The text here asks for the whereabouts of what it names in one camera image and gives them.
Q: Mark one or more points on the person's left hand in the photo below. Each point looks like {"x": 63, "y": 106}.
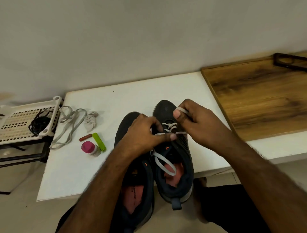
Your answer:
{"x": 141, "y": 137}

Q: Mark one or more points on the person's right hand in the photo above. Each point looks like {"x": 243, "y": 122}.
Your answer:
{"x": 206, "y": 127}

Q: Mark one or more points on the grey shoelace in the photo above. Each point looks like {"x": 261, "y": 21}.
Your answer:
{"x": 165, "y": 163}

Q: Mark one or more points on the dark sneaker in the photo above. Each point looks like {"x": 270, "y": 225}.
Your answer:
{"x": 136, "y": 192}
{"x": 165, "y": 108}

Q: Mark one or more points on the grey shoelaces bundle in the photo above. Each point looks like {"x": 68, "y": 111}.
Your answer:
{"x": 72, "y": 125}

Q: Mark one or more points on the black shoelace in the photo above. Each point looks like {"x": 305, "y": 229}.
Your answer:
{"x": 44, "y": 114}
{"x": 38, "y": 125}

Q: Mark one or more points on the person's right forearm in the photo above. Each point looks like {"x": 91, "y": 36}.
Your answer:
{"x": 266, "y": 187}

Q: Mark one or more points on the person's left forearm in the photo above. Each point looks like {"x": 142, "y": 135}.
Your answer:
{"x": 98, "y": 197}

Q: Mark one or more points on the green marker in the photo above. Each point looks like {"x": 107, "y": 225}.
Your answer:
{"x": 99, "y": 141}

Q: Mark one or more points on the pink capped white bottle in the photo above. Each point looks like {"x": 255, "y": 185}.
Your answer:
{"x": 89, "y": 148}

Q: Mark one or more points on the small red stick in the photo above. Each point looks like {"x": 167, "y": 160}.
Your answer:
{"x": 86, "y": 137}

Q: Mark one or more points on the wooden board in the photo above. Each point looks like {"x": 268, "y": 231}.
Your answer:
{"x": 261, "y": 98}

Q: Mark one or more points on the white perforated plastic tray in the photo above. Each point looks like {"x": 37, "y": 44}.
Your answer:
{"x": 21, "y": 124}

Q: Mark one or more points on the black metal rack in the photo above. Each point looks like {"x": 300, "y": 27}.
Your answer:
{"x": 21, "y": 152}

